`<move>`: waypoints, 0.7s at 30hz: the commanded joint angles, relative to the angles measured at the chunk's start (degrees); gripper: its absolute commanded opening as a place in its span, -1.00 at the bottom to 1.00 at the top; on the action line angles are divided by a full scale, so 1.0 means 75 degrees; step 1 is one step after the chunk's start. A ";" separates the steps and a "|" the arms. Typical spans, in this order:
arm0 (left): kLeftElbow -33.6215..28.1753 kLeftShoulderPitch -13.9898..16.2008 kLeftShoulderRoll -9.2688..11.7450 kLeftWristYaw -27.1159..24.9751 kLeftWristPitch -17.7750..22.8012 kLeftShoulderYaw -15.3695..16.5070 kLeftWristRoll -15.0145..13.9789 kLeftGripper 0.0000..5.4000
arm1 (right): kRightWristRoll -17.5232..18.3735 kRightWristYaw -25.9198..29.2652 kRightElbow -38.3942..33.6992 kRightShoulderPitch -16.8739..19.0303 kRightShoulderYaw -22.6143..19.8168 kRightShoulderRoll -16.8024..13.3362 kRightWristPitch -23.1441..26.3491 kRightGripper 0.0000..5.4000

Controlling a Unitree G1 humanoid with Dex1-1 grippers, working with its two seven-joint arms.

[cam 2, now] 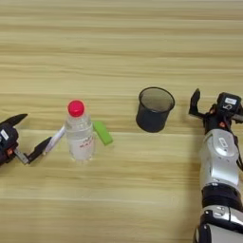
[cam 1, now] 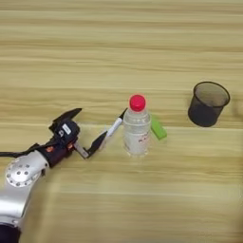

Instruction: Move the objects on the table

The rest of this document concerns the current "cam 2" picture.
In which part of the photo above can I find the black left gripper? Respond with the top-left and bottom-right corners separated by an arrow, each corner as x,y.
0,113 -> 53,167

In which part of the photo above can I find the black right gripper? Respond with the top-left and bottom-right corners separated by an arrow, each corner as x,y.
188,87 -> 243,136

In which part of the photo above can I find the clear bottle with red cap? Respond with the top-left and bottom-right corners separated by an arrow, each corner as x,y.
65,100 -> 96,162

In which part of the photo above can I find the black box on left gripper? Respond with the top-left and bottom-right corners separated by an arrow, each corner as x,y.
0,123 -> 19,153

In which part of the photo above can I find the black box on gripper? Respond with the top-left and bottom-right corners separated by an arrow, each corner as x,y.
0,123 -> 19,153
216,91 -> 243,116

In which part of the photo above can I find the white marker with black cap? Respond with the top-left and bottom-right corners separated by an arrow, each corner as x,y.
44,124 -> 67,156

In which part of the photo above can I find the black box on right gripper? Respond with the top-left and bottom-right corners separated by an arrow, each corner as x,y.
216,91 -> 243,116

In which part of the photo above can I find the black mesh cup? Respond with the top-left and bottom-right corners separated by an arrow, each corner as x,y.
135,86 -> 176,134

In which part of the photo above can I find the green rectangular block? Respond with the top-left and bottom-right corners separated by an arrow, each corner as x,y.
92,120 -> 114,146

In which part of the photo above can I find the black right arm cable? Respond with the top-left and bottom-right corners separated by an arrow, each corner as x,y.
232,131 -> 243,173

